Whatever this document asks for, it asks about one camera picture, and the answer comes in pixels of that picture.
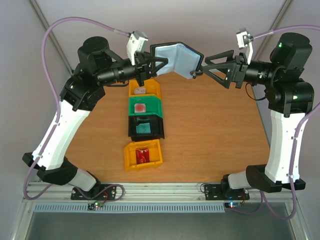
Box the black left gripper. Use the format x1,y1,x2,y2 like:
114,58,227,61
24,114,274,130
97,51,169,87

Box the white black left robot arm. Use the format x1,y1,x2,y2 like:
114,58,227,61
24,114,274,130
22,36,168,199

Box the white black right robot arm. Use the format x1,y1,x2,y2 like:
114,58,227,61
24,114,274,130
202,32,315,198

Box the beige patterned cards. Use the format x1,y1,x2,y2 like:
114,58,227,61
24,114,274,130
133,87,146,95

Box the white red-circle cards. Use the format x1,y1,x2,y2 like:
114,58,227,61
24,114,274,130
134,103,147,113

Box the teal cards in bin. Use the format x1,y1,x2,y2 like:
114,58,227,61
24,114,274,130
136,122,151,135

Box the red card in bin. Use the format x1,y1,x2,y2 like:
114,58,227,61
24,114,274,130
135,148,150,165

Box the far yellow plastic bin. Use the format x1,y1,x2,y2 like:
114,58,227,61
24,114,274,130
128,79,162,99

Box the yellow plastic bin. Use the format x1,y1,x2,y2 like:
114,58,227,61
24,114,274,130
128,79,162,99
123,139,163,171

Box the green plastic bin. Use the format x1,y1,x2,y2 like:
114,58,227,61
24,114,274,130
128,96,163,118

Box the black plastic bin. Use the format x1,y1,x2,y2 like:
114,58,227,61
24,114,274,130
128,114,165,142

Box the near yellow plastic bin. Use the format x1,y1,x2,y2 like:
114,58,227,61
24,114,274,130
123,139,163,171

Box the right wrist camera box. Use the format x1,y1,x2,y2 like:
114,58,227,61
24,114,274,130
236,27,254,64

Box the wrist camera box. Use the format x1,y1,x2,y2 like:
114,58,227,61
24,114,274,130
126,30,149,66
236,27,254,64

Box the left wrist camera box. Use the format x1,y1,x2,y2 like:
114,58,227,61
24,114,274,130
126,30,149,66

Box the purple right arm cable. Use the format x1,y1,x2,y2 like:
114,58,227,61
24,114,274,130
229,24,320,221

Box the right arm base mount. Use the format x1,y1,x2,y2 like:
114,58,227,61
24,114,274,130
204,184,250,201

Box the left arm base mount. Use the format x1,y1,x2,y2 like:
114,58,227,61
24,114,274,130
70,183,118,201

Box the aluminium front rail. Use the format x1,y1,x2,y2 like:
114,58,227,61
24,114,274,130
27,182,292,203

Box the slotted grey cable duct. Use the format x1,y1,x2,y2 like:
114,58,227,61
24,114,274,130
33,202,225,214

